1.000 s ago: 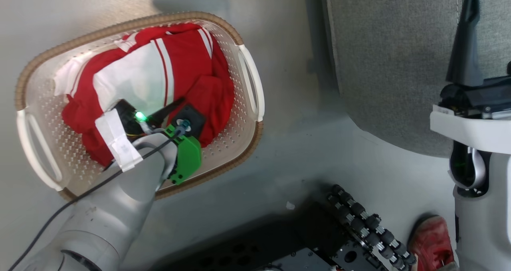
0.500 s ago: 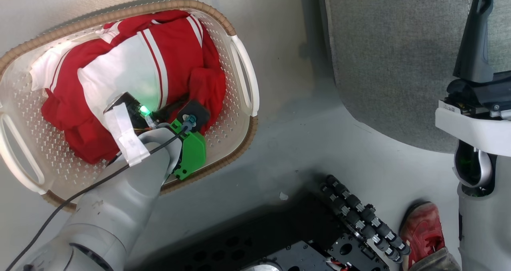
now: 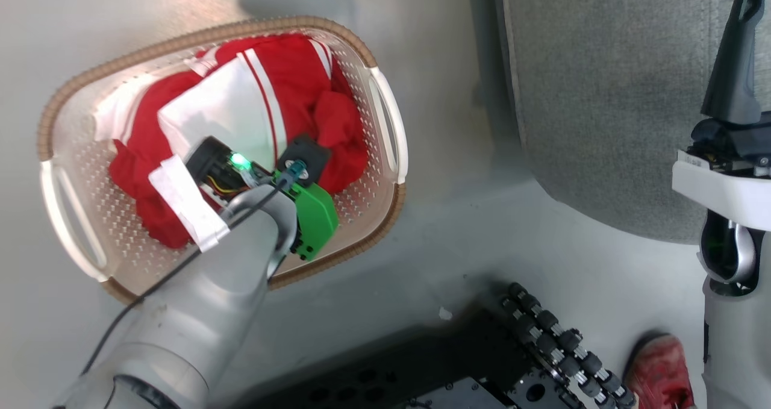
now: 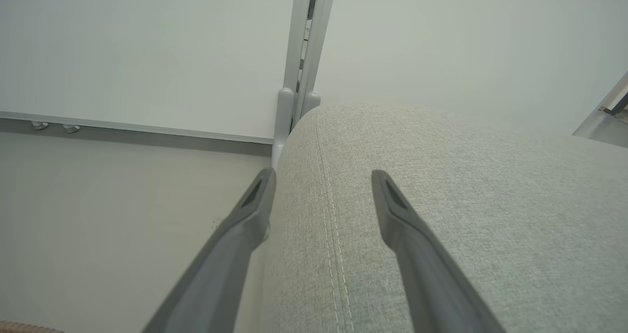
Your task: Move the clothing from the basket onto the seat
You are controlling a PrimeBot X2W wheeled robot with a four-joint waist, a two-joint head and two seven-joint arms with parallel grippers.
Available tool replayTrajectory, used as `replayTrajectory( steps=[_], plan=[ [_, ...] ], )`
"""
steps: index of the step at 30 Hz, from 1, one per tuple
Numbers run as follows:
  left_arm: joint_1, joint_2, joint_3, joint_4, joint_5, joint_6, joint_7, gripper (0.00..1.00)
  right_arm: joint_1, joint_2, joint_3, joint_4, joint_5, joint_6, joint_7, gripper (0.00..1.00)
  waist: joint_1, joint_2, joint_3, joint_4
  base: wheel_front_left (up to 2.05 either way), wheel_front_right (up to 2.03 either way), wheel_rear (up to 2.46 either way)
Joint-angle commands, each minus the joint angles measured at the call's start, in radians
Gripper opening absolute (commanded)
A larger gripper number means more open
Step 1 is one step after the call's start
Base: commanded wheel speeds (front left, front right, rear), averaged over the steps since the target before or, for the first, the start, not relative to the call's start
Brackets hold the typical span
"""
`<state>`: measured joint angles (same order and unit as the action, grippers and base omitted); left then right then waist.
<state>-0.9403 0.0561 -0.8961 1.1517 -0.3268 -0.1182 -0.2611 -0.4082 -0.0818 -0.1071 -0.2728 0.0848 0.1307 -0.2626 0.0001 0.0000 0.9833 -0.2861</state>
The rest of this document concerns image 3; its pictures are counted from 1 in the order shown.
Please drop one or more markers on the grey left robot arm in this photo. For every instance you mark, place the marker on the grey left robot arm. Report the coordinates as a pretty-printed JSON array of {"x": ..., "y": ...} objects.
[{"x": 199, "y": 312}]

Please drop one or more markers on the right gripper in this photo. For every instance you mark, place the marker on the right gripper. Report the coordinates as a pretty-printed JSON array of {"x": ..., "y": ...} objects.
[{"x": 729, "y": 195}]

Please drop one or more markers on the small white floor scrap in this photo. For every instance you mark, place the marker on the small white floor scrap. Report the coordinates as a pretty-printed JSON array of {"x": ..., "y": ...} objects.
[{"x": 445, "y": 313}]

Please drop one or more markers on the red and white clothing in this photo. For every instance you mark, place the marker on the red and white clothing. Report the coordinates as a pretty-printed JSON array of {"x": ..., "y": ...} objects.
[{"x": 295, "y": 71}]

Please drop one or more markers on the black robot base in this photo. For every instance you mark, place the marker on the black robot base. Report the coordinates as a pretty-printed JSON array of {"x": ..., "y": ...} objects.
[{"x": 433, "y": 361}]

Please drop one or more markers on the white perforated laundry basket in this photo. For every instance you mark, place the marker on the white perforated laundry basket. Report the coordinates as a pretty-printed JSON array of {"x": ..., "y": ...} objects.
[{"x": 373, "y": 216}]

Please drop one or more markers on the grey fabric sofa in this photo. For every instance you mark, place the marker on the grey fabric sofa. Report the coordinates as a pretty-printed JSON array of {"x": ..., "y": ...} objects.
[{"x": 602, "y": 96}]

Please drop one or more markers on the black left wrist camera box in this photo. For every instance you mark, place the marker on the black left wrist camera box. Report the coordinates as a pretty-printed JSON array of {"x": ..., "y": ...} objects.
[{"x": 310, "y": 151}]

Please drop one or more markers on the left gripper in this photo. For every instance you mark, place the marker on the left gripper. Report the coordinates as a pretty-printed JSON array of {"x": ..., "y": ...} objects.
[{"x": 316, "y": 216}]

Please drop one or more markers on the red shoe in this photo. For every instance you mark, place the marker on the red shoe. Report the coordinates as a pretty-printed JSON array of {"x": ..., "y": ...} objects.
[{"x": 662, "y": 370}]

